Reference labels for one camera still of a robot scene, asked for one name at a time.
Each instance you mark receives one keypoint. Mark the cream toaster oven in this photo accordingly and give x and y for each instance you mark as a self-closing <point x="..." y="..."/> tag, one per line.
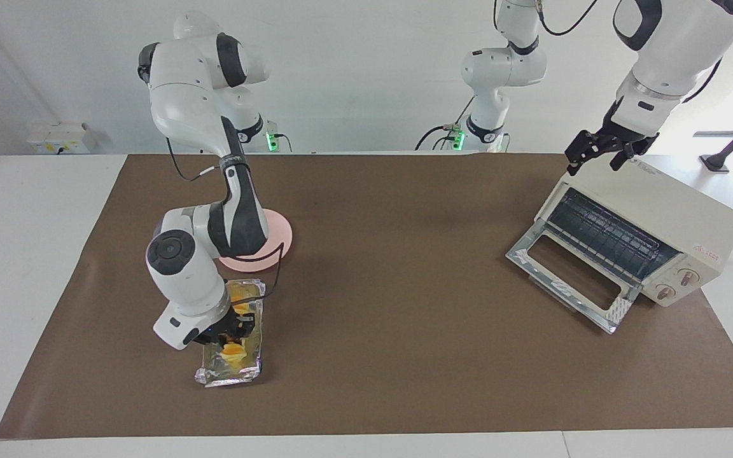
<point x="659" y="203"/>

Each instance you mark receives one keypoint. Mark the cream oven knob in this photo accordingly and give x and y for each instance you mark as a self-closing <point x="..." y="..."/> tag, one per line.
<point x="664" y="292"/>
<point x="688" y="277"/>

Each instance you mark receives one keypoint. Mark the glazed twisted bread loaf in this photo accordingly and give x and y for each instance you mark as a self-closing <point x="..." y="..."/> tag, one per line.
<point x="234" y="356"/>

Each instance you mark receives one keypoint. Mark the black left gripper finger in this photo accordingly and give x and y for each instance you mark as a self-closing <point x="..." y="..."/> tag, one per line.
<point x="579" y="149"/>
<point x="622" y="154"/>

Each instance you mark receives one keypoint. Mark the pink round plate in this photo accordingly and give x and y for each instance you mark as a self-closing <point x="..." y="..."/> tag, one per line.
<point x="279" y="232"/>

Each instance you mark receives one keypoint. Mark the white wall outlet box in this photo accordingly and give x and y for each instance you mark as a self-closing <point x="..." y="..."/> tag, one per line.
<point x="61" y="137"/>

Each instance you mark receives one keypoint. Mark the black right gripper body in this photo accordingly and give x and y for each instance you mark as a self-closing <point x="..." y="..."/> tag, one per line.
<point x="214" y="332"/>

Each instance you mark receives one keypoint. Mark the aluminium foil tray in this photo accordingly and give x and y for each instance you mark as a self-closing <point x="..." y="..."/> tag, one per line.
<point x="226" y="380"/>

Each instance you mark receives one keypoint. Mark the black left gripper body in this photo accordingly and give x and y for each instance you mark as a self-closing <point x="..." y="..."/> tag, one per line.
<point x="627" y="138"/>

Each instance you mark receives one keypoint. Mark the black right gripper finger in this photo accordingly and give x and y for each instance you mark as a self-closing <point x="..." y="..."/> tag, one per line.
<point x="238" y="336"/>
<point x="244" y="310"/>

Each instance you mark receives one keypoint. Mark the brown table mat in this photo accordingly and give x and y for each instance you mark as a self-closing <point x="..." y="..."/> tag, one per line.
<point x="404" y="350"/>

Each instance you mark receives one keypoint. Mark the glass oven door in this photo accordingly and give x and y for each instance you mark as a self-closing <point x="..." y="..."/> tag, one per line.
<point x="557" y="284"/>

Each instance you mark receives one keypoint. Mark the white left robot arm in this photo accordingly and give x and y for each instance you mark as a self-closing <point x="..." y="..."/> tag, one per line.
<point x="678" y="44"/>

